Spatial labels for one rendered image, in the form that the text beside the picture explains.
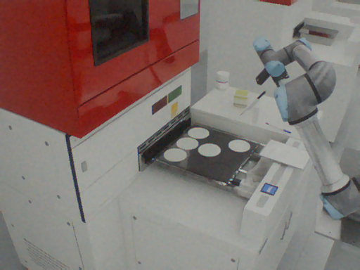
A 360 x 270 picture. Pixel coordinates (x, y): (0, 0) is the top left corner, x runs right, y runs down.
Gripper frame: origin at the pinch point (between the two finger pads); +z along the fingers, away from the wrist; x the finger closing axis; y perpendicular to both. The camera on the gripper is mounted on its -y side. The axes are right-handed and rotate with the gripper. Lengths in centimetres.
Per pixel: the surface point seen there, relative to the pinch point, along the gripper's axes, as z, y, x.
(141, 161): -34, -64, -33
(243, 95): -5.4, -18.3, 0.9
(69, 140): -79, -64, -48
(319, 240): 105, -16, -49
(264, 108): 5.3, -12.0, -3.6
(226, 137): -6.7, -32.5, -19.4
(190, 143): -17, -47, -22
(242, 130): -3.2, -24.7, -16.9
